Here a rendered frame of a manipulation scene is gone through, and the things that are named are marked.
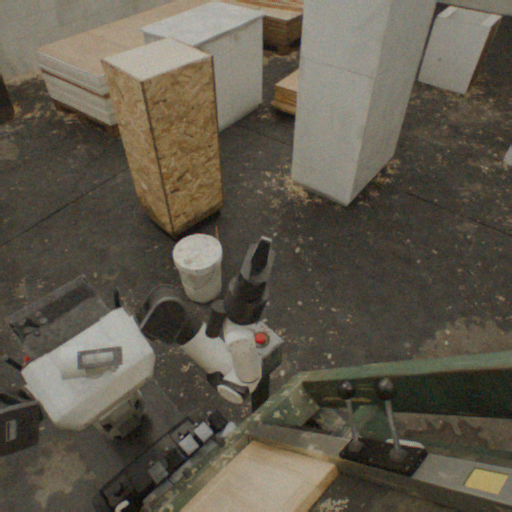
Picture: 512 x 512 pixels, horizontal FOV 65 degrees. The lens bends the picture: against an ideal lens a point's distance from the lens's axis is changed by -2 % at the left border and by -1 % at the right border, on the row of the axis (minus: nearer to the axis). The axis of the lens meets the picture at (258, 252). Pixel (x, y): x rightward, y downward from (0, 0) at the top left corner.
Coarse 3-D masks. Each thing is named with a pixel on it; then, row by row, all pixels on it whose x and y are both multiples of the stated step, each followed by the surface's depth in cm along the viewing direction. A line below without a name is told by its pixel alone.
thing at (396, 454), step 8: (376, 384) 67; (384, 384) 66; (392, 384) 66; (376, 392) 66; (384, 392) 65; (392, 392) 65; (384, 400) 66; (392, 416) 66; (392, 424) 65; (392, 432) 65; (400, 448) 64; (392, 456) 64; (400, 456) 63
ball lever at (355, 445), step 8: (344, 384) 77; (352, 384) 77; (344, 392) 76; (352, 392) 76; (352, 408) 77; (352, 416) 76; (352, 424) 76; (352, 432) 75; (352, 440) 76; (352, 448) 74; (360, 448) 74
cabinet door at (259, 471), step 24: (240, 456) 118; (264, 456) 107; (288, 456) 98; (216, 480) 114; (240, 480) 104; (264, 480) 95; (288, 480) 88; (312, 480) 81; (192, 504) 109; (216, 504) 100; (240, 504) 92; (264, 504) 85; (288, 504) 79; (312, 504) 77
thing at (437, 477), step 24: (264, 432) 117; (288, 432) 105; (312, 456) 89; (336, 456) 79; (432, 456) 61; (384, 480) 67; (408, 480) 61; (432, 480) 56; (456, 480) 54; (456, 504) 54; (480, 504) 50; (504, 504) 46
